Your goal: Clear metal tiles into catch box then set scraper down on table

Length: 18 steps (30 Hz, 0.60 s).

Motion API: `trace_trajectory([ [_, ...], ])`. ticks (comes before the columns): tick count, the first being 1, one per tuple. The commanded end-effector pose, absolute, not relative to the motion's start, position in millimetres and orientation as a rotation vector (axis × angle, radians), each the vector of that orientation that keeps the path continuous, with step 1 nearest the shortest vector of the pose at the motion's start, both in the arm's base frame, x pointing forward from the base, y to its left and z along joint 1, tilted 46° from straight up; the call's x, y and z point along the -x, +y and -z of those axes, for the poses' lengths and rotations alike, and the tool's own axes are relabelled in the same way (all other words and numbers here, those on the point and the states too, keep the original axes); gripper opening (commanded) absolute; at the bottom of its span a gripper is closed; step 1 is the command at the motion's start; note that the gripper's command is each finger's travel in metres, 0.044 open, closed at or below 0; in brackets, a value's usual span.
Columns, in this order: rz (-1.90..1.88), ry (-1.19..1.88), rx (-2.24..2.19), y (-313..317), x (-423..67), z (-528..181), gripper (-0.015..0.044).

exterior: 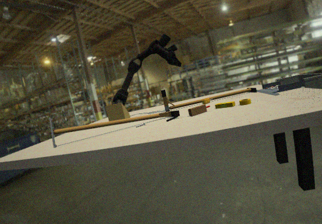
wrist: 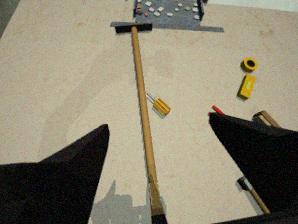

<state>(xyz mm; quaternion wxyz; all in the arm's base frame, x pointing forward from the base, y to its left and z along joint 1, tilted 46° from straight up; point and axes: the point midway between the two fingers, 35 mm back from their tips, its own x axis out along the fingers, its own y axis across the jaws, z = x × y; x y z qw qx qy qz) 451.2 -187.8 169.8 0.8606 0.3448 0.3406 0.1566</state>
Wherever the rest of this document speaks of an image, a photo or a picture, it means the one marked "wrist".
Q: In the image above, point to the yellow rectangular block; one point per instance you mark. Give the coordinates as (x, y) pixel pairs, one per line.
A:
(246, 86)

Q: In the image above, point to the red-handled pliers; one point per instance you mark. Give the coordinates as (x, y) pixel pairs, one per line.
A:
(216, 109)

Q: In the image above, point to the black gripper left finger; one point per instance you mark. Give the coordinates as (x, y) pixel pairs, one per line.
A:
(61, 187)

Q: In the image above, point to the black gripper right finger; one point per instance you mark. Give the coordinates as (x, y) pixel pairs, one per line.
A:
(265, 154)

